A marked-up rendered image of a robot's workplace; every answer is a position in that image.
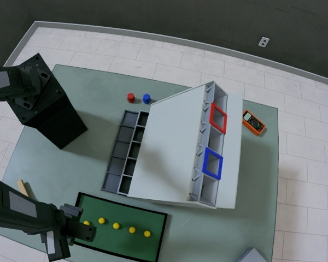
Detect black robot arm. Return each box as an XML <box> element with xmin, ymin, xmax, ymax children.
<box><xmin>0</xmin><ymin>62</ymin><xmax>97</xmax><ymax>262</ymax></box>

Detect blue funnel band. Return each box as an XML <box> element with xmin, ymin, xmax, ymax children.
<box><xmin>202</xmin><ymin>147</ymin><xmax>223</xmax><ymax>180</ymax></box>

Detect red plug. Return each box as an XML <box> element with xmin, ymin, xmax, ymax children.
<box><xmin>127</xmin><ymin>93</ymin><xmax>135</xmax><ymax>103</ymax></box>

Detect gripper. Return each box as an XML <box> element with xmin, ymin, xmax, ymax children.
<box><xmin>59</xmin><ymin>204</ymin><xmax>83</xmax><ymax>246</ymax></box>

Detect wooden-handled wire brush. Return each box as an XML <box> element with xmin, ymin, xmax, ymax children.
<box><xmin>17</xmin><ymin>180</ymin><xmax>30</xmax><ymax>197</ymax></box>

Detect red funnel rim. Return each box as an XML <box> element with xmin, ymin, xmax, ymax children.
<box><xmin>209</xmin><ymin>102</ymin><xmax>227</xmax><ymax>134</ymax></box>

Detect orange digital multimeter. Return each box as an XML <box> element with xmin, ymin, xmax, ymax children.
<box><xmin>242</xmin><ymin>110</ymin><xmax>265</xmax><ymax>136</ymax></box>

